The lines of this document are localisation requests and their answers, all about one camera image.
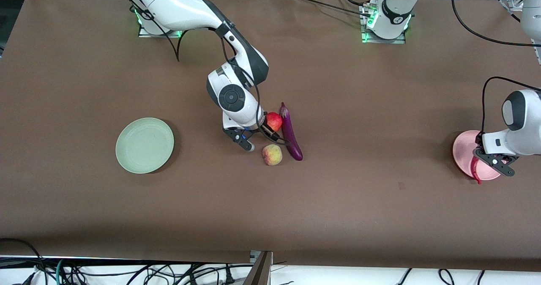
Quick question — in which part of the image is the brown wooden post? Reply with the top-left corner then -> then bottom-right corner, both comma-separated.
243,251 -> 273,285

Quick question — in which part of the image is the purple eggplant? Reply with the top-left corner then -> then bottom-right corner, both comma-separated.
279,102 -> 304,162

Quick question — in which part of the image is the red chili pepper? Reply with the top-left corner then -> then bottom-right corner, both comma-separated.
471,156 -> 483,185

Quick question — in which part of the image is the red pomegranate fruit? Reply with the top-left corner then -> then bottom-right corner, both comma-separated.
265,112 -> 283,132

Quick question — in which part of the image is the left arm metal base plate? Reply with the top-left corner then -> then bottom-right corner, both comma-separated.
360,4 -> 407,44

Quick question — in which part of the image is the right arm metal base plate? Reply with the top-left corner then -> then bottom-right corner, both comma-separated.
137,6 -> 183,38

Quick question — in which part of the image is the tangled black floor cable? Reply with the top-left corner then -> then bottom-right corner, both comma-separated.
68,262 -> 254,285

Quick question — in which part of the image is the green round plate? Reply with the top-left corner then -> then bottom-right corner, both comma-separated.
115,117 -> 175,175

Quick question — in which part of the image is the pink round plate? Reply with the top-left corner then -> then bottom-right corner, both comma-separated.
452,130 -> 503,181

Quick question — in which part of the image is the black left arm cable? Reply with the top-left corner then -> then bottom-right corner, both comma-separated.
451,0 -> 541,135

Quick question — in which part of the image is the yellow pink peach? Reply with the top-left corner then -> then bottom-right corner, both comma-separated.
262,144 -> 283,167

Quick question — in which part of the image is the black cable on table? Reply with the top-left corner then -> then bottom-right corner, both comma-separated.
289,0 -> 372,17

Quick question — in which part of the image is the black looped floor cable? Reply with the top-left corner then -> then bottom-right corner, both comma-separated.
0,238 -> 47,285

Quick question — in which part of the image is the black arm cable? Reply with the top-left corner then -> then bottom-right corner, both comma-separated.
125,0 -> 292,147
451,0 -> 541,135

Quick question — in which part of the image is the teal floor cable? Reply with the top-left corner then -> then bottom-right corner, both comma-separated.
55,259 -> 68,285

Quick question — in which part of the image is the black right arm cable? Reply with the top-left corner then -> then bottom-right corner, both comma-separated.
125,0 -> 292,147

